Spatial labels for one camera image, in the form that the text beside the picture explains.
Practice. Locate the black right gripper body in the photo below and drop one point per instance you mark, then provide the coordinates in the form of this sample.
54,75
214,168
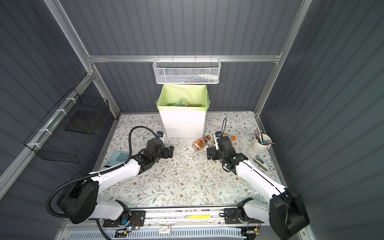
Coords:
216,154

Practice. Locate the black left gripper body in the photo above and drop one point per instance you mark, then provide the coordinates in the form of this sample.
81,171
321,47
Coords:
163,154

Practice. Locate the brown cola bottle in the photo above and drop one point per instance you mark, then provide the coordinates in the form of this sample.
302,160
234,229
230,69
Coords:
202,142

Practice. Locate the green bottle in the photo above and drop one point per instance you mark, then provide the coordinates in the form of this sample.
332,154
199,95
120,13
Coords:
182,104

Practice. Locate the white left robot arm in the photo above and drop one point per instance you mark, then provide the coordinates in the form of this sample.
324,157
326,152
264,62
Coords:
77,200

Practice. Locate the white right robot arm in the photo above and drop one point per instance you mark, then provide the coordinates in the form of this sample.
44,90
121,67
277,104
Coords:
284,211

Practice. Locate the white plastic trash bin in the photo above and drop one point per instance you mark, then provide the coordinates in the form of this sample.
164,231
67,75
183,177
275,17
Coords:
183,122

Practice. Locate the green bin liner bag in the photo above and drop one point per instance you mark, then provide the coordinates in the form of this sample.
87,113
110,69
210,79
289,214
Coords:
196,95

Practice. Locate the white cup with pens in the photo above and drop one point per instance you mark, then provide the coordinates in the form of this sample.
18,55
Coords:
261,143

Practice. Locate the white wire mesh basket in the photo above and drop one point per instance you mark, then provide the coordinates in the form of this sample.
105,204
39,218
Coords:
192,71

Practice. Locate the black wire mesh basket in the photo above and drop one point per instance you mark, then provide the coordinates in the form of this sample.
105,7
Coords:
66,135

